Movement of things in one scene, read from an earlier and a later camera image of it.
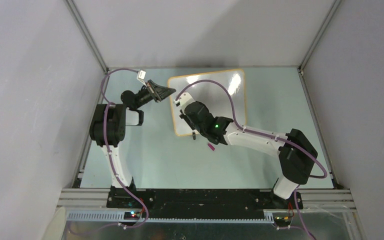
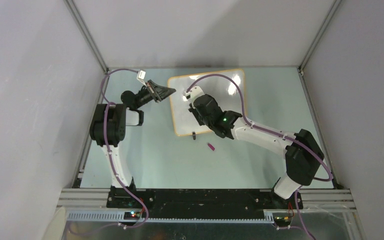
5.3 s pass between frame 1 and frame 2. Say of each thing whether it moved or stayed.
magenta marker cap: stayed
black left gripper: stayed
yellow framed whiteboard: stayed
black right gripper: moved
